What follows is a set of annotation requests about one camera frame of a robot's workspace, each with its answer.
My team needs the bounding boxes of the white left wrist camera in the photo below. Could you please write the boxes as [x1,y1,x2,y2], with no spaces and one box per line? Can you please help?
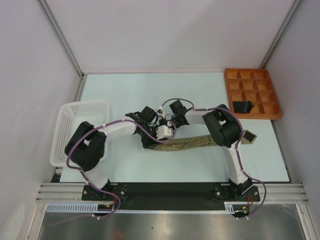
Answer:
[156,122,176,140]

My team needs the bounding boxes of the aluminium front frame rail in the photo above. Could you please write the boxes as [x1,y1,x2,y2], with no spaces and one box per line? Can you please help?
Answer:
[36,182,308,204]

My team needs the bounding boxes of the olive gold patterned tie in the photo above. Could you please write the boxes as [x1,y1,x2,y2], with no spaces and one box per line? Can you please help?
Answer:
[151,130,258,152]

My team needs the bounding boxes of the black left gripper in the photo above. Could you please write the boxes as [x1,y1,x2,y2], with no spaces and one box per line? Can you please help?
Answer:
[138,125,163,150]

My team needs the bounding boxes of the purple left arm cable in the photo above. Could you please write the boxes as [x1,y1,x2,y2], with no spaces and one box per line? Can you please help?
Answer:
[49,119,177,226]

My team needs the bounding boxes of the white slotted cable duct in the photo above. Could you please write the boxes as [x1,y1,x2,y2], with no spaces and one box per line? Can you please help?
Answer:
[46,203,114,213]

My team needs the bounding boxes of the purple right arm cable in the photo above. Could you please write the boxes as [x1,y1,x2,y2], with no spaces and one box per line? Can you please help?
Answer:
[159,97,267,221]

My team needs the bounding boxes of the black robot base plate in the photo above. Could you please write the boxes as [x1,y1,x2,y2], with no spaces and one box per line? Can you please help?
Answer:
[81,182,260,202]

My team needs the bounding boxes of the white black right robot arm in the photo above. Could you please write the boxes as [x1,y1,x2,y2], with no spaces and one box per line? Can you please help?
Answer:
[169,98,253,201]

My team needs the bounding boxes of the dark rolled tie in tray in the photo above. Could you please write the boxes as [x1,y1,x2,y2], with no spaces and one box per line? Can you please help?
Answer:
[233,101,255,114]

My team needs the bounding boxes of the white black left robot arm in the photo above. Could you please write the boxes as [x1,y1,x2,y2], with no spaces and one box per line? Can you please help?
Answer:
[64,106,175,200]

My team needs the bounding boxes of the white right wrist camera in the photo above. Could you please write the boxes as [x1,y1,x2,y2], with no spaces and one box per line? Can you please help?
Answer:
[157,106,168,119]

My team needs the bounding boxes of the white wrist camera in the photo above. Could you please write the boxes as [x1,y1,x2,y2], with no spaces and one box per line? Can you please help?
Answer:
[156,122,176,140]
[157,106,168,119]

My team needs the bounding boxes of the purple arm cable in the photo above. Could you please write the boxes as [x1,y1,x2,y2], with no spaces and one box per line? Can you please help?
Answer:
[49,119,177,226]
[159,97,267,221]

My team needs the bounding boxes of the white perforated plastic basket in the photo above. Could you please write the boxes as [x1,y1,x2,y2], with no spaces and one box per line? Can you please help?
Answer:
[49,100,110,167]

